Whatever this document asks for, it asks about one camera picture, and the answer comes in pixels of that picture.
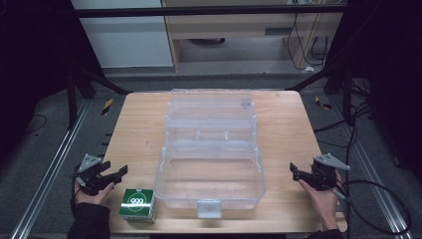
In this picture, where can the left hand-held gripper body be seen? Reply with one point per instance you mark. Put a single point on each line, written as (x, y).
(93, 181)

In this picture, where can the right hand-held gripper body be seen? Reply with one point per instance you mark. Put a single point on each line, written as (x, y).
(326, 174)

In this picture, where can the green and white box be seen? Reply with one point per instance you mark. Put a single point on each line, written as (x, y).
(136, 204)

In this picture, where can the clear plastic storage box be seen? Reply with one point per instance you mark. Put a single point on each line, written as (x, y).
(210, 159)

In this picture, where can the person's left hand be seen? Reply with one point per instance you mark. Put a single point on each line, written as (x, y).
(94, 199)

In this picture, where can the person's right hand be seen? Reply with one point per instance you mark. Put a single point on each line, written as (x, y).
(325, 205)

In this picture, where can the yellow and black tape strip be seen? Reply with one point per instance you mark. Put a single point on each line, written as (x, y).
(322, 103)
(107, 107)

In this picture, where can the black metal stand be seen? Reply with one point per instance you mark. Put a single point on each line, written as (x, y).
(346, 93)
(71, 96)

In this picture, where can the white plug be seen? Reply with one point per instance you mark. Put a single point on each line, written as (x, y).
(309, 68)

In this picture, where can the dark curtain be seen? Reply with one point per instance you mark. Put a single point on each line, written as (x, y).
(391, 66)
(30, 66)

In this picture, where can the white cabinet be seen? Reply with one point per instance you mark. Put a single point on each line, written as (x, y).
(126, 40)

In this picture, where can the light wooden desk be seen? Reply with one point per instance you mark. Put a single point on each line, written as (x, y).
(232, 26)

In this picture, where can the aluminium floor rail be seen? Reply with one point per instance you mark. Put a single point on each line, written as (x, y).
(371, 172)
(49, 172)

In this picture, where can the black horizontal frame bar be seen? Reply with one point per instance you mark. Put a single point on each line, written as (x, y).
(199, 11)

